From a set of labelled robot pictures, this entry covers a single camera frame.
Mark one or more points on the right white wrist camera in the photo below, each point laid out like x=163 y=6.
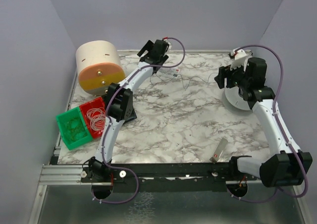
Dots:
x=239 y=56

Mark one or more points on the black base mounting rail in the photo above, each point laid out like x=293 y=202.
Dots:
x=169 y=177

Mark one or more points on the black plastic bin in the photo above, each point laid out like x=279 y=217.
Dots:
x=132 y=117

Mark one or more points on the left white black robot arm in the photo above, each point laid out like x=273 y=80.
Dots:
x=119 y=102

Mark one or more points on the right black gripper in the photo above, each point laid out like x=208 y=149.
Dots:
x=223 y=76

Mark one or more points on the green plastic bin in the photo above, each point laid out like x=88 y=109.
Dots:
x=73 y=130

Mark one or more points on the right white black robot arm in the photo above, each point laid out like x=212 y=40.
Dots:
x=287 y=165

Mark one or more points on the grey plastic cable spool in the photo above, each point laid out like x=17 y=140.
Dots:
x=234 y=102

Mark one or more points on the red plastic bin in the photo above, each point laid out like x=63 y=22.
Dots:
x=94 y=116

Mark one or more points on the aluminium extrusion frame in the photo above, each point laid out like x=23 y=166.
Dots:
x=60 y=175

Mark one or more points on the packaged protractor ruler set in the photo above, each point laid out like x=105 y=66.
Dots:
x=169 y=72

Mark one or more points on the beige layered cylinder model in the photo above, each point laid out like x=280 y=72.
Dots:
x=98 y=65

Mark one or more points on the grey metal clip tool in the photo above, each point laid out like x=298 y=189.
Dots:
x=219 y=150

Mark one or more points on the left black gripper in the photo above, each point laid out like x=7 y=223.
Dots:
x=151 y=50

